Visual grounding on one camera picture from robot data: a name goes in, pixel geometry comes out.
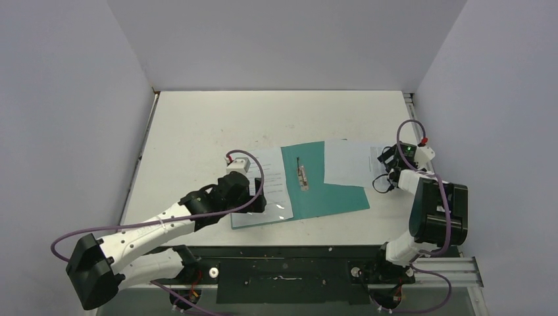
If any metal folder clip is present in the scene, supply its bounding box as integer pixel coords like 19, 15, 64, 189
297, 157, 309, 191

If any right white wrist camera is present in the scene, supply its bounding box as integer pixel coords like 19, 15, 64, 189
413, 137, 436, 169

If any teal folder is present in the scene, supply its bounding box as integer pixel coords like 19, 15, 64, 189
230, 140, 371, 230

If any aluminium rail frame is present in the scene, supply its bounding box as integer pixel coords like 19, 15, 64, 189
90, 92, 484, 290

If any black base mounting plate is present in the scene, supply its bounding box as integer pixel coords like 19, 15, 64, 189
109, 245, 461, 306

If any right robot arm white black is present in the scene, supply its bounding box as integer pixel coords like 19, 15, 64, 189
372, 142, 468, 284

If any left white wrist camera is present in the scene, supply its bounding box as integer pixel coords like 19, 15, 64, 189
226, 157, 251, 175

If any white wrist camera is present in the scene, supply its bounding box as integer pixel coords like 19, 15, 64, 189
413, 137, 436, 169
226, 157, 251, 175

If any printed white paper sheet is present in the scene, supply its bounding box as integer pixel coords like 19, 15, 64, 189
231, 147, 293, 229

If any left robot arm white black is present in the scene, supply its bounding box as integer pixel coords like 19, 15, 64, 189
66, 171, 266, 310

